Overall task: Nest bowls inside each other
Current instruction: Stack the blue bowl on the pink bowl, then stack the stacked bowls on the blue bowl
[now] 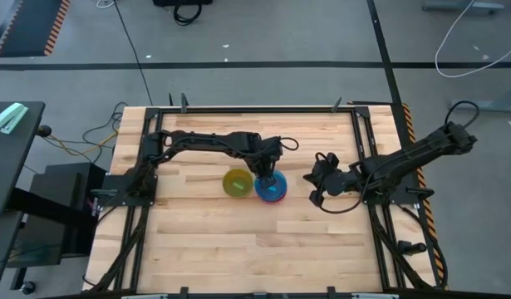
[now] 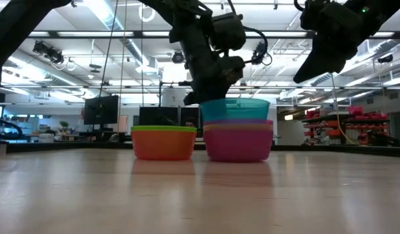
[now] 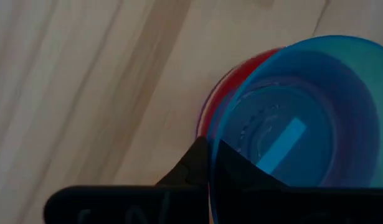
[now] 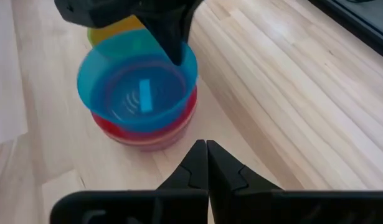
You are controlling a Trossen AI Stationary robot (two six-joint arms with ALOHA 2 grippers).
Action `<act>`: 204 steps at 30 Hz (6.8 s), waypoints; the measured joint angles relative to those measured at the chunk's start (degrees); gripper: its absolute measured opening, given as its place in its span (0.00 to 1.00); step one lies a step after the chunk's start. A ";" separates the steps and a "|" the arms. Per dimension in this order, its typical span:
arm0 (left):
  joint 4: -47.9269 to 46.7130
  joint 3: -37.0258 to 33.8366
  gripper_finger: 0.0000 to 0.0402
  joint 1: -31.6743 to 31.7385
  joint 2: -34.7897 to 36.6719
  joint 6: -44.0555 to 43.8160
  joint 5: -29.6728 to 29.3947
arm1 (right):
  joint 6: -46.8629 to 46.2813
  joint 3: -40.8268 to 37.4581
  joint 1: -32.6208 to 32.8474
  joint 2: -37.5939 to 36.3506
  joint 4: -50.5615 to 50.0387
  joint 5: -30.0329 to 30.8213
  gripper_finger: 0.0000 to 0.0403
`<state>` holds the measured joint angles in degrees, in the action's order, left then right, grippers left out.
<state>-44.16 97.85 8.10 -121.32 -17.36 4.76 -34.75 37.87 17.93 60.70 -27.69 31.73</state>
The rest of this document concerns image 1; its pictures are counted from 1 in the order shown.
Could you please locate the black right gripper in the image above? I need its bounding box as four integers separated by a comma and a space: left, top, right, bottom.
302, 163, 352, 208

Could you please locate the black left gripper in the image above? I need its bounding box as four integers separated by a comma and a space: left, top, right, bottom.
250, 150, 282, 189

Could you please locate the blue translucent plastic bowl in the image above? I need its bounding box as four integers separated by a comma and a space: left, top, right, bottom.
253, 169, 288, 203

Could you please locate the pink translucent plastic bowl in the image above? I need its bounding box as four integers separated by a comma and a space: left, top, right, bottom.
257, 182, 289, 205

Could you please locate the green translucent plastic bowl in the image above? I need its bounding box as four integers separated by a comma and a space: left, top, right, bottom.
222, 168, 255, 199

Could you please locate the black and orange hazard strip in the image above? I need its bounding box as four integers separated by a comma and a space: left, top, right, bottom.
402, 102, 449, 290

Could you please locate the grey table foot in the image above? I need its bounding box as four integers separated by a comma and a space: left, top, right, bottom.
422, 0, 506, 14
447, 82, 511, 114

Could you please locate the black box on floor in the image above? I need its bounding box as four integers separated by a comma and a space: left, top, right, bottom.
152, 0, 214, 7

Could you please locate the black cabinet beside table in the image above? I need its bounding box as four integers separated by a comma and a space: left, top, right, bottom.
5, 162, 107, 269

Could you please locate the black side desk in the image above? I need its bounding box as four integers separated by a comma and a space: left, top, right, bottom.
0, 100, 47, 217

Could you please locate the mint green stapler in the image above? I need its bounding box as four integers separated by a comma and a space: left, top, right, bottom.
0, 102, 30, 135

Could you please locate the black mat with orange stripes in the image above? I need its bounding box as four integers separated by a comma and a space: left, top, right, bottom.
0, 0, 71, 58

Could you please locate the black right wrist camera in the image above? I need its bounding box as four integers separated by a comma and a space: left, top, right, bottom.
321, 151, 340, 168

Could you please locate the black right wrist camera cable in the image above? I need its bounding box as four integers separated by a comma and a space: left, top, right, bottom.
318, 181, 366, 215

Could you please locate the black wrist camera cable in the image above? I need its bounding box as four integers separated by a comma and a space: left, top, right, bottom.
318, 181, 366, 215
279, 136, 301, 152

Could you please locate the black left wrist camera cable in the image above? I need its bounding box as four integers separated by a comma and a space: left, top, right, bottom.
279, 136, 301, 152

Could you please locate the black aluminium table frame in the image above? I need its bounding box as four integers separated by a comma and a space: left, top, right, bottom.
82, 93, 447, 294

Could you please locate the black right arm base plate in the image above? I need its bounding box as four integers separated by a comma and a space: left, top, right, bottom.
358, 172, 423, 206

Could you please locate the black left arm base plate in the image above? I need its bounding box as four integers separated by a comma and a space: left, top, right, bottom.
91, 173, 157, 208

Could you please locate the black cable bundle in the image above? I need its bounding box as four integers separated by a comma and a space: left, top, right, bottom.
81, 100, 130, 164

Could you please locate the yellow cable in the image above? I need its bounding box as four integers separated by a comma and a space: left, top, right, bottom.
50, 130, 120, 156

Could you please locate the coiled black floor cable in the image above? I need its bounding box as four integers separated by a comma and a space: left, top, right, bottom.
172, 2, 204, 27

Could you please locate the thin black floor cable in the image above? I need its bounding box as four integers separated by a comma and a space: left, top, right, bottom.
112, 0, 155, 107

